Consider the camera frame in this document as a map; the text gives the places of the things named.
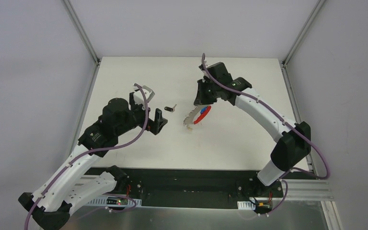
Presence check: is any red keyring holder with rings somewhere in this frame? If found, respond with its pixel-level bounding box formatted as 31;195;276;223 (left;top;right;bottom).
183;105;212;129

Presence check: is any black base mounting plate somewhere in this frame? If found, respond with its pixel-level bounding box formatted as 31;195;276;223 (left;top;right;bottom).
85;167;309;210

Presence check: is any blue head key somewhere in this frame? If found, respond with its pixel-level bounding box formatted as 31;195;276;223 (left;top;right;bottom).
200;106;211;115

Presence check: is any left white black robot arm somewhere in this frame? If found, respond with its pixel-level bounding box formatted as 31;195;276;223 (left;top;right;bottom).
18;87;167;230

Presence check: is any left metal frame post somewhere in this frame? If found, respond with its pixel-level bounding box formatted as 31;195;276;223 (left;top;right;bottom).
61;0;101;66

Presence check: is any right white cable duct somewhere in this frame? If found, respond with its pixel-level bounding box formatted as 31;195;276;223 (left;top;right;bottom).
237;201;255;210

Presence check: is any metal frame post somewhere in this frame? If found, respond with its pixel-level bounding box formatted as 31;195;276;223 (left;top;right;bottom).
281;0;327;67
61;0;101;66

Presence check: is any black head small key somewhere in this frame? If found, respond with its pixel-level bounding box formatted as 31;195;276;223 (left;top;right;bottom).
164;104;177;113

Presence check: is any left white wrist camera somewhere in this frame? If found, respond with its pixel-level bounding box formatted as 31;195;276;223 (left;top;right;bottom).
129;84;155;110

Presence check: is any left white cable duct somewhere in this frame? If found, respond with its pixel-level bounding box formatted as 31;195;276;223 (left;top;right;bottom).
85;195;142;207

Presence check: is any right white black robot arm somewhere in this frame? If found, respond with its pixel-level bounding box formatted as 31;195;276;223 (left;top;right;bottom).
194;62;311;196

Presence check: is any right metal frame post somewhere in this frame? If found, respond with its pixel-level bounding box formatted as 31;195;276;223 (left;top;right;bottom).
281;0;327;67

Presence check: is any white cable duct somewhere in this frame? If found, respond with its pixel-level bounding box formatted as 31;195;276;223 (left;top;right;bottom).
85;195;142;207
237;201;255;210

